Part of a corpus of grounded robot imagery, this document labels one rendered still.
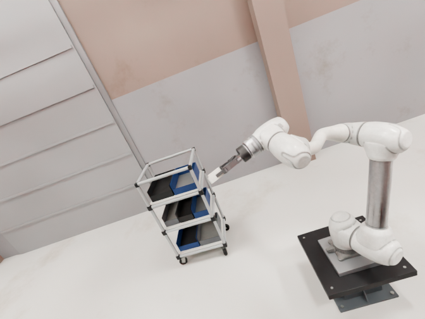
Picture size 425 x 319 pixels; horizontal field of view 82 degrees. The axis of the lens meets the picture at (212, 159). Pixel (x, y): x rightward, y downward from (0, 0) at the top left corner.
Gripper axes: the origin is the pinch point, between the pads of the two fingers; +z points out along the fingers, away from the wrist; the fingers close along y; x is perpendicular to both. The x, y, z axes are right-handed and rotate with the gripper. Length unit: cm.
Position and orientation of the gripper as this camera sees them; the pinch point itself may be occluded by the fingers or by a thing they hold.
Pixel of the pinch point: (211, 178)
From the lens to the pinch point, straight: 110.8
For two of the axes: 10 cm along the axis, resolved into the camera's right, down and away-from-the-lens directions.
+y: 0.2, 0.2, -10.0
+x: 6.0, 8.0, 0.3
